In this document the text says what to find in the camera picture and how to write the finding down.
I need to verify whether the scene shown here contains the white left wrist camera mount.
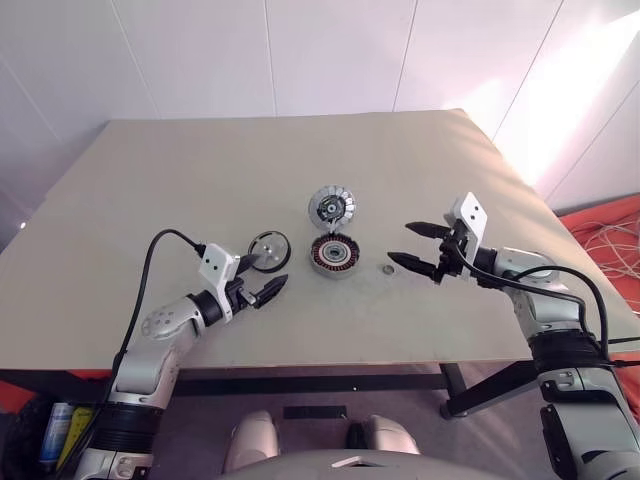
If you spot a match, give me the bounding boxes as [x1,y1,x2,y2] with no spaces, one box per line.
[198,243,242,324]

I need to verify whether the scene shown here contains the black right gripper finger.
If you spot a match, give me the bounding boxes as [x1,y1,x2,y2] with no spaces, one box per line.
[405,222,454,240]
[388,253,441,282]

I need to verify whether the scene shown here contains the blue white spray can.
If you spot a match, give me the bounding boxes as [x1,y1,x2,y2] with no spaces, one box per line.
[39,402,75,465]

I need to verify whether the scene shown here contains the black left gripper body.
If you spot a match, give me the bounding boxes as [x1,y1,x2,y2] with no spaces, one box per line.
[227,276,261,315]

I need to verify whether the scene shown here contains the black bag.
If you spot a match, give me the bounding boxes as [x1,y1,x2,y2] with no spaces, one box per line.
[0,394,51,480]

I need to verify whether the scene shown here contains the black table frame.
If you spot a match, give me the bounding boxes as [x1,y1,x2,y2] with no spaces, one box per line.
[0,360,544,420]

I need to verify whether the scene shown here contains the beige rounded robot leg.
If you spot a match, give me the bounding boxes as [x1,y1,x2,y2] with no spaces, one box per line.
[222,410,280,474]
[367,413,421,456]

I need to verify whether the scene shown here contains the tangled white cord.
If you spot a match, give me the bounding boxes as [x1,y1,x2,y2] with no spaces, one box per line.
[572,197,640,281]

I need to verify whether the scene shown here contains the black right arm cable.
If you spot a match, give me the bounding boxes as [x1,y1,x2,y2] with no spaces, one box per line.
[452,229,614,366]

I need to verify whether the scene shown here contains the orange cloth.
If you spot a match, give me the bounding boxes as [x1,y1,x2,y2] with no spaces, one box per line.
[557,192,640,319]
[0,368,114,401]

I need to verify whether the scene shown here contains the motor stator housing copper coils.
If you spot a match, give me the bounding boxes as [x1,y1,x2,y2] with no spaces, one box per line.
[310,233,361,277]

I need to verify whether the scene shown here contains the grey robot torso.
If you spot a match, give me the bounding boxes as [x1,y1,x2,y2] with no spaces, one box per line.
[219,446,554,480]

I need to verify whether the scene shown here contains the yellow object under table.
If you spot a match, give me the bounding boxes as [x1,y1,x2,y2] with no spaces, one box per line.
[58,407,96,471]

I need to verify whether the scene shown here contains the black rounded object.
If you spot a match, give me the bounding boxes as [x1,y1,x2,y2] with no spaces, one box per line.
[347,422,371,450]

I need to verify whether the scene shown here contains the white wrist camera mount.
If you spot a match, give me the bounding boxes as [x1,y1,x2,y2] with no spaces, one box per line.
[443,192,489,279]
[198,243,242,324]

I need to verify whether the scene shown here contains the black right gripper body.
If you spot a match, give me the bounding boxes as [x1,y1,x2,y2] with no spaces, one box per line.
[433,222,469,284]

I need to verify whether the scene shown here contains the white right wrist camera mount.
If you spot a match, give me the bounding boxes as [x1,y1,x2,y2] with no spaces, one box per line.
[443,192,489,279]

